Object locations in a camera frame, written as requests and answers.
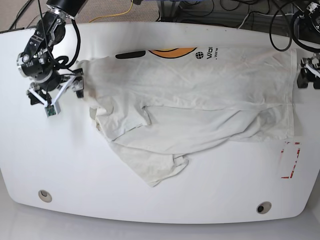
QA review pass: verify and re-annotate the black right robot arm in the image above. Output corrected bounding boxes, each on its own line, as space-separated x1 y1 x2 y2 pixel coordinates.
16 0 87 104

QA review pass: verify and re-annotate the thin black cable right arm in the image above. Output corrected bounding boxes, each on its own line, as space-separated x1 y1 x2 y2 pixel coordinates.
37 0 76 76

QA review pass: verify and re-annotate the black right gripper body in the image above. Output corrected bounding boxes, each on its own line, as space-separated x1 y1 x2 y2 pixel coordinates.
18 63 64 92

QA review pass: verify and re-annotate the red tape rectangle marker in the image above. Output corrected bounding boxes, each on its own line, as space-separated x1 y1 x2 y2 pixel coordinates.
278 141 302 179

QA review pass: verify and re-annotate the white t-shirt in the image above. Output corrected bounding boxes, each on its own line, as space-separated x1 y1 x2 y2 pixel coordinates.
77 47 299 187

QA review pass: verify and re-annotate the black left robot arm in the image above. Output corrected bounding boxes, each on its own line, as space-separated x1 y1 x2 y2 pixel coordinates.
292 1 320 90

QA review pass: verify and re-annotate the white cable on floor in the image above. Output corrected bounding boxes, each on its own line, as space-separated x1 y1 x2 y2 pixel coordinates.
236 10 293 30

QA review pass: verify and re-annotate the yellow cable on floor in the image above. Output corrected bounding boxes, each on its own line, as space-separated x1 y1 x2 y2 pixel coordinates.
89 0 133 23

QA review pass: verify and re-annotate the left table cable grommet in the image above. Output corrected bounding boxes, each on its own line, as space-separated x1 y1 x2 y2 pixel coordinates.
38 190 52 203

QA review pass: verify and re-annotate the black looped cable left arm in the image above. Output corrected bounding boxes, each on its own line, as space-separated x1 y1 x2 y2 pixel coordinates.
268 0 320 53

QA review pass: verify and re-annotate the table cable grommet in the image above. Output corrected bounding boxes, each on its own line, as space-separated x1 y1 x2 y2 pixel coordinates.
38 190 52 203
256 201 272 215

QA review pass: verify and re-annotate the right table cable grommet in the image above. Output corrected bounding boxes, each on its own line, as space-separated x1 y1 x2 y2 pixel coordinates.
256 201 272 215

